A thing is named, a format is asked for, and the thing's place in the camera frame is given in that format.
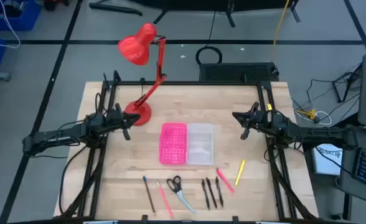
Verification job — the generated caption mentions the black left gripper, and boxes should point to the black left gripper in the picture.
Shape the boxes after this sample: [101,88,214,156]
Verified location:
[106,102,141,141]

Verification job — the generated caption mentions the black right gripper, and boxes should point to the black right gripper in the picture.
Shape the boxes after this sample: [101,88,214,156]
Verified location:
[232,101,274,140]

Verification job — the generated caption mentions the yellow highlighter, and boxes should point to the yellow highlighter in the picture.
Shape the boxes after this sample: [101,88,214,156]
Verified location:
[234,159,246,187]

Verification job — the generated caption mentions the pink highlighter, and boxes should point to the pink highlighter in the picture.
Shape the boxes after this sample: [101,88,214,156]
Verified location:
[215,168,235,194]

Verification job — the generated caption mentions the brown pencil blue cap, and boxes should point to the brown pencil blue cap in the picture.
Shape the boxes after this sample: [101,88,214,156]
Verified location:
[142,175,156,214]

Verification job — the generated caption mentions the pink pencil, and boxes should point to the pink pencil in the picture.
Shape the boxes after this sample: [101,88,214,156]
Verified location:
[156,181,174,220]

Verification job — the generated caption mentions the black-handled scissors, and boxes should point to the black-handled scissors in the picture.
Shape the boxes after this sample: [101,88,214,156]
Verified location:
[166,175,197,215]

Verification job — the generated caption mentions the clear plastic supply box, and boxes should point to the clear plastic supply box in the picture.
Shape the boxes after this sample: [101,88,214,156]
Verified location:
[186,123,215,166]

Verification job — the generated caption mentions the white printed box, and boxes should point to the white printed box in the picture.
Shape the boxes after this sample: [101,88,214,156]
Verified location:
[312,142,344,177]

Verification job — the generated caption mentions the black mesh case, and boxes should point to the black mesh case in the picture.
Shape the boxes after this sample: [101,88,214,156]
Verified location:
[198,62,279,83]

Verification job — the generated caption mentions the pink perforated plastic tray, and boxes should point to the pink perforated plastic tray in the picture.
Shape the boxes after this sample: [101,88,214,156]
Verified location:
[159,122,189,166]

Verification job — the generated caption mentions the red desk lamp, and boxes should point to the red desk lamp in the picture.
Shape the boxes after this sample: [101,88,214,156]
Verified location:
[117,22,168,127]

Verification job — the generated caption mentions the black floor bar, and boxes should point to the black floor bar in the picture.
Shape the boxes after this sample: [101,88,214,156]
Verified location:
[88,2,143,16]

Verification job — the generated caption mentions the black partition screen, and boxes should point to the black partition screen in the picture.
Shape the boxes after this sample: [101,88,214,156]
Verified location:
[133,0,301,27]

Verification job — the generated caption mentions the large blue bin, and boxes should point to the large blue bin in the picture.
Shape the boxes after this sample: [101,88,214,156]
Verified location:
[0,0,42,32]

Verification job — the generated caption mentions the black coiled cable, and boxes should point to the black coiled cable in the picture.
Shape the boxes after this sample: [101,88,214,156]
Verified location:
[195,11,223,66]

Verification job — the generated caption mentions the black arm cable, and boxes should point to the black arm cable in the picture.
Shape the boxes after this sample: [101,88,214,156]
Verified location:
[58,143,89,215]

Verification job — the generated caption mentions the yellow hanging cable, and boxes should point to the yellow hanging cable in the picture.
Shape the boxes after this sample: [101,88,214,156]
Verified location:
[271,0,291,63]

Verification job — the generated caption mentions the white cable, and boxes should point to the white cable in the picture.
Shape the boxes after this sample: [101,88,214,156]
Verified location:
[0,0,21,49]

